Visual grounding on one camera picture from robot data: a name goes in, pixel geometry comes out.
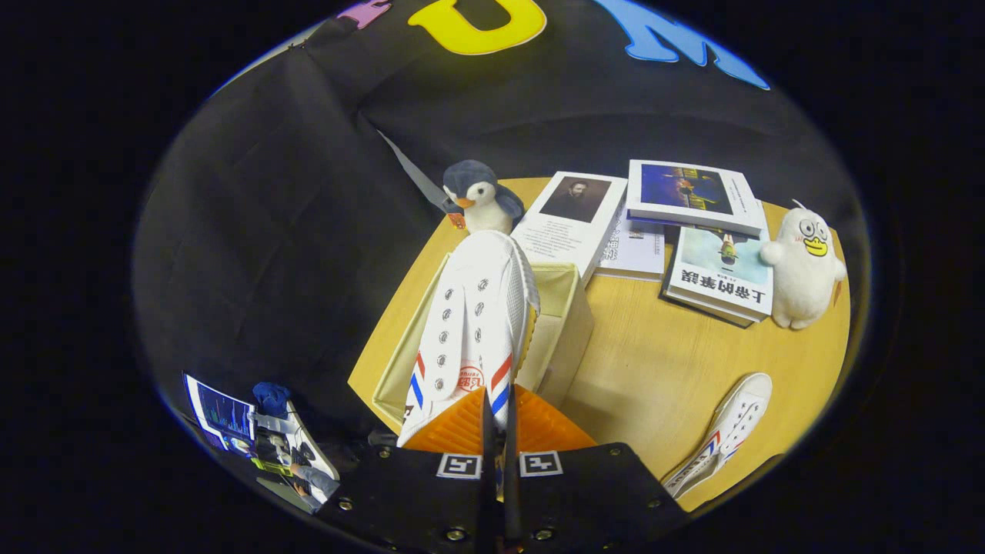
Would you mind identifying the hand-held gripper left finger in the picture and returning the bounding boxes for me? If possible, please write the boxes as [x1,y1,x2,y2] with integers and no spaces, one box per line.
[319,387,495,554]

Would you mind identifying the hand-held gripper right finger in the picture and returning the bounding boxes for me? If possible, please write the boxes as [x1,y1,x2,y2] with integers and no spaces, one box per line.
[504,385,690,554]

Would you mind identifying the beige fabric storage box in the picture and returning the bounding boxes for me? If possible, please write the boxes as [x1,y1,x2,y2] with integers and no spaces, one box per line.
[372,258,595,432]

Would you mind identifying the white canvas shoe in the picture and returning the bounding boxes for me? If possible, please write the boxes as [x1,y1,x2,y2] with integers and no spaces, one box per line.
[396,229,541,449]
[663,373,773,499]

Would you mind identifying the book with dark blue cover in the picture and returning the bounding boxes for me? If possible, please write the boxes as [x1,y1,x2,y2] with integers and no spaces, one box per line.
[626,159,768,237]

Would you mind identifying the computer monitor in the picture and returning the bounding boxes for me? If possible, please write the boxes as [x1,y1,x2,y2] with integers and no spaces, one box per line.
[183,375,256,455]

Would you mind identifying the white duck plush toy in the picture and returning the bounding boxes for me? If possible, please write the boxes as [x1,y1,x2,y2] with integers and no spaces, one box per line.
[760,202,847,330]

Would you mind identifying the plain white text book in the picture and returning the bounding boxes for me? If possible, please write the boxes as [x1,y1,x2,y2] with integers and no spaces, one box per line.
[596,202,666,282]

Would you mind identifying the book with pale blue cover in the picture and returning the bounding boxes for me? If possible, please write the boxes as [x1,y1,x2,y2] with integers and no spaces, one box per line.
[660,227,774,328]

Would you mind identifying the white book with portrait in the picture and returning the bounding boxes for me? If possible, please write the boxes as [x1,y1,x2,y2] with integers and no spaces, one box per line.
[510,171,628,285]

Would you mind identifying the black backdrop cloth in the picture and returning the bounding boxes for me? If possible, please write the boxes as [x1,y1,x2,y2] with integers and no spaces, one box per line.
[131,0,870,462]

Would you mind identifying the blue penguin plush toy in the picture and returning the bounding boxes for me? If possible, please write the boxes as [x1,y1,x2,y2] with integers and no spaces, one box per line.
[442,159,526,235]

